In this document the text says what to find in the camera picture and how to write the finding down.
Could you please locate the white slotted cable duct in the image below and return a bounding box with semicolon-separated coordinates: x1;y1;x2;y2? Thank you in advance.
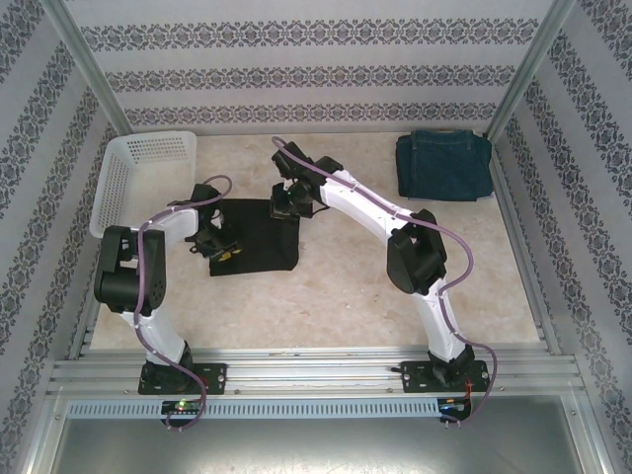
66;398;441;419

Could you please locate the left circuit board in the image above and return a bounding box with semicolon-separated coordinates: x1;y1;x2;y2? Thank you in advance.
161;399;204;415

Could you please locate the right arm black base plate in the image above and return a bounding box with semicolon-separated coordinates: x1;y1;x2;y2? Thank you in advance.
402;358;493;395

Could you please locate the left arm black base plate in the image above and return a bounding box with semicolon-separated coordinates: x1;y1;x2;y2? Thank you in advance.
137;362;228;396

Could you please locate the grey metal sheet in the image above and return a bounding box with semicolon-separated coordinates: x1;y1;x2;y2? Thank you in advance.
24;392;608;474

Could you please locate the white plastic basket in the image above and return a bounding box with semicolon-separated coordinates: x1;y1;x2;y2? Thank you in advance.
91;130;198;238

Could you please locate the aluminium side rail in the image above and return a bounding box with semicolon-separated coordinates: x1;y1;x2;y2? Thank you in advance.
66;234;122;360
481;132;564;356

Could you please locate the buttoned pocket denim skirt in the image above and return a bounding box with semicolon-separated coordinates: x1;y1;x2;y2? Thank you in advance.
394;128;495;201

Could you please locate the black skirt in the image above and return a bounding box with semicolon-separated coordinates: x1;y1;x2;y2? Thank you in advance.
207;197;302;277

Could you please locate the aluminium mounting rail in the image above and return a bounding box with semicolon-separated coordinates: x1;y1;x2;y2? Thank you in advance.
47;347;583;396

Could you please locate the aluminium frame post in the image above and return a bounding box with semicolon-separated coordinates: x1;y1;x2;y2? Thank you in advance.
481;0;578;147
41;0;130;137

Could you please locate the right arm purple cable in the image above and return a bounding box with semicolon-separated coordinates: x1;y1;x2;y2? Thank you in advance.
271;136;499;427

